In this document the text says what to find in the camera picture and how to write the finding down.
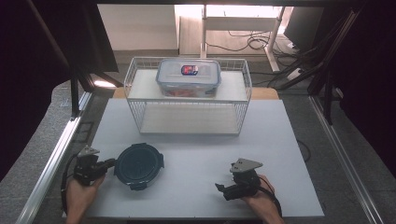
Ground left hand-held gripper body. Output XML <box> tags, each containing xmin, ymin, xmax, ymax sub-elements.
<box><xmin>74</xmin><ymin>146</ymin><xmax>106</xmax><ymax>187</ymax></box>

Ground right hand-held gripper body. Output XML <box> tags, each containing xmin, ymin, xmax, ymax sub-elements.
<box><xmin>222</xmin><ymin>158</ymin><xmax>264</xmax><ymax>202</ymax></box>

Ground black round food container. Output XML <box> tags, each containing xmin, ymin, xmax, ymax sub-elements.
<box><xmin>113</xmin><ymin>142</ymin><xmax>165</xmax><ymax>191</ymax></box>

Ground white wire shelf rack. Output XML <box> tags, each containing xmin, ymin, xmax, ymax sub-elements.
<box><xmin>123</xmin><ymin>56</ymin><xmax>252</xmax><ymax>136</ymax></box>

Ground clear rectangular food container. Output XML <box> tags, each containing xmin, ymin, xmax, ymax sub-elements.
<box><xmin>155</xmin><ymin>58</ymin><xmax>222</xmax><ymax>98</ymax></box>

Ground person's right hand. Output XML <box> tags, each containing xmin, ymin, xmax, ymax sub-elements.
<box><xmin>244</xmin><ymin>175</ymin><xmax>276</xmax><ymax>213</ymax></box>

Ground person's left hand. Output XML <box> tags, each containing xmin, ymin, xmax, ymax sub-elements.
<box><xmin>66</xmin><ymin>175</ymin><xmax>106</xmax><ymax>213</ymax></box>

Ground black metal stand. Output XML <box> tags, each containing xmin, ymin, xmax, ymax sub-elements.
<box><xmin>69</xmin><ymin>69</ymin><xmax>124</xmax><ymax>120</ymax></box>
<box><xmin>306</xmin><ymin>8</ymin><xmax>365</xmax><ymax>125</ymax></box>

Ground wooden table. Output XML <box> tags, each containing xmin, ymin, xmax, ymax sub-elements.
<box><xmin>111</xmin><ymin>87</ymin><xmax>279</xmax><ymax>101</ymax></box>

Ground white cabinet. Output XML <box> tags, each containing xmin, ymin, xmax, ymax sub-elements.
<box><xmin>97</xmin><ymin>4</ymin><xmax>180</xmax><ymax>52</ymax></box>

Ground left hand-held gripper cable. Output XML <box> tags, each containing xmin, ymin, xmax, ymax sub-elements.
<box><xmin>60</xmin><ymin>153</ymin><xmax>78</xmax><ymax>216</ymax></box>

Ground hand-held gripper cable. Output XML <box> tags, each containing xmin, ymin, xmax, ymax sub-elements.
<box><xmin>256</xmin><ymin>176</ymin><xmax>284</xmax><ymax>218</ymax></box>
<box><xmin>60</xmin><ymin>153</ymin><xmax>78</xmax><ymax>216</ymax></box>

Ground aluminium frame rail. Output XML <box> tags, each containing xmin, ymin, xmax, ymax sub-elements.
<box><xmin>309</xmin><ymin>95</ymin><xmax>386</xmax><ymax>224</ymax></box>
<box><xmin>15</xmin><ymin>91</ymin><xmax>92</xmax><ymax>224</ymax></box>

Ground right hand-held gripper cable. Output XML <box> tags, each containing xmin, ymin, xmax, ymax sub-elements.
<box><xmin>256</xmin><ymin>176</ymin><xmax>284</xmax><ymax>218</ymax></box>

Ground thin black cable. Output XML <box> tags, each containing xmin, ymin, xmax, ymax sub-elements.
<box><xmin>296</xmin><ymin>139</ymin><xmax>312</xmax><ymax>163</ymax></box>

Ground black floor cables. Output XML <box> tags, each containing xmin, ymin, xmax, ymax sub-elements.
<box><xmin>205</xmin><ymin>29</ymin><xmax>300</xmax><ymax>60</ymax></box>

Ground white desk frame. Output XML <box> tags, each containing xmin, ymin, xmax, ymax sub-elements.
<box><xmin>200</xmin><ymin>4</ymin><xmax>286</xmax><ymax>73</ymax></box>

